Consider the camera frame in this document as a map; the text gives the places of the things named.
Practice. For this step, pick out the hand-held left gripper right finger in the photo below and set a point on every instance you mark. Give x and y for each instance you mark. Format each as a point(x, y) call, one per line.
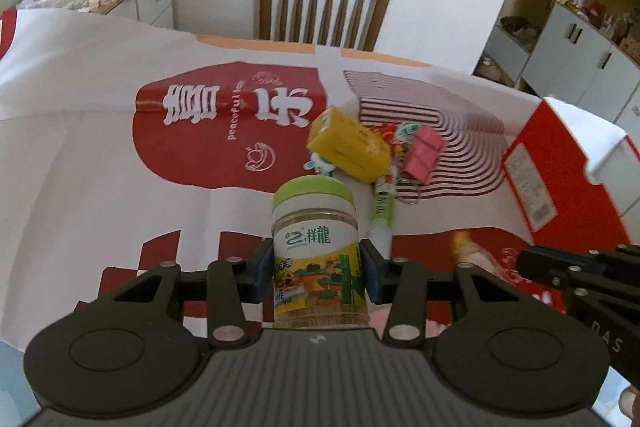
point(371, 271)

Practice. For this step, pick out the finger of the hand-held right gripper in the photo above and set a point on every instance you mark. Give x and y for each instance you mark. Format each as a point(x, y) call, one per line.
point(555, 267)
point(622, 257)

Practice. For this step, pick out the yellow cardboard box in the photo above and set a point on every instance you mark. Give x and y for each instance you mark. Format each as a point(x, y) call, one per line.
point(350, 147)

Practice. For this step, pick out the orange red charm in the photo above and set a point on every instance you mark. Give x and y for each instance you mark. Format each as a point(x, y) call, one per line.
point(384, 130)

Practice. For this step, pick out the red cardboard box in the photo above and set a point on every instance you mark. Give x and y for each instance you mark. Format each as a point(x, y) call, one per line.
point(560, 167)

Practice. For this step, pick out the brown wooden chair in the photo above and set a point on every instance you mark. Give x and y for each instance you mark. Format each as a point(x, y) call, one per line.
point(325, 7)

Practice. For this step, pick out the pink binder clip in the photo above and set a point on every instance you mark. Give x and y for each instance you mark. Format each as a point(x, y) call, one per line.
point(424, 154)

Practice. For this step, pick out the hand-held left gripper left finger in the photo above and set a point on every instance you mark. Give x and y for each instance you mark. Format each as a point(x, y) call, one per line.
point(263, 269)

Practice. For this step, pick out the small yellow orange bottle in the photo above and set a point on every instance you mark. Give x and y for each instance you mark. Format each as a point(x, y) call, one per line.
point(472, 253)

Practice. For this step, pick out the red white printed tablecloth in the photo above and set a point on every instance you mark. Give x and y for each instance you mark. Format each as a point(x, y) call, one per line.
point(100, 167)

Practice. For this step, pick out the green white tube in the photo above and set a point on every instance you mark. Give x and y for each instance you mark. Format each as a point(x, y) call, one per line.
point(382, 209)

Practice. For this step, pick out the green lid seasoning jar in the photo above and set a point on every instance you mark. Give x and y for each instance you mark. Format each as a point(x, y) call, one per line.
point(315, 252)

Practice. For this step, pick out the white wooden wall cabinet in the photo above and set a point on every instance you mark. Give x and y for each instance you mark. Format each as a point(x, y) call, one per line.
point(585, 32)

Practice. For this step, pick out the light shoes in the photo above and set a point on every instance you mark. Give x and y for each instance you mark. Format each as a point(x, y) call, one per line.
point(487, 68)

